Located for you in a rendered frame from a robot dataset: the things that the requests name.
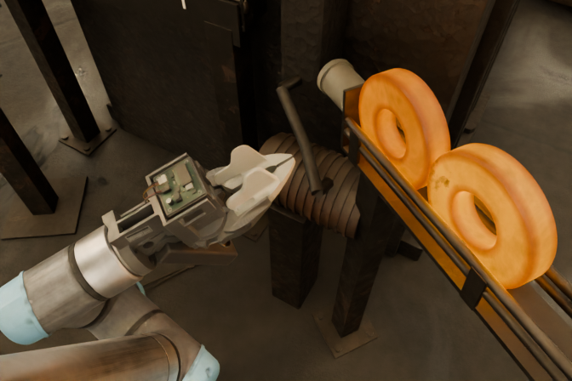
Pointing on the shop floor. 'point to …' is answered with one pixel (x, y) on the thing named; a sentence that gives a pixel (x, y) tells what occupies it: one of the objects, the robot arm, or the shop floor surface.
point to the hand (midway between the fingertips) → (286, 167)
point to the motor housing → (306, 217)
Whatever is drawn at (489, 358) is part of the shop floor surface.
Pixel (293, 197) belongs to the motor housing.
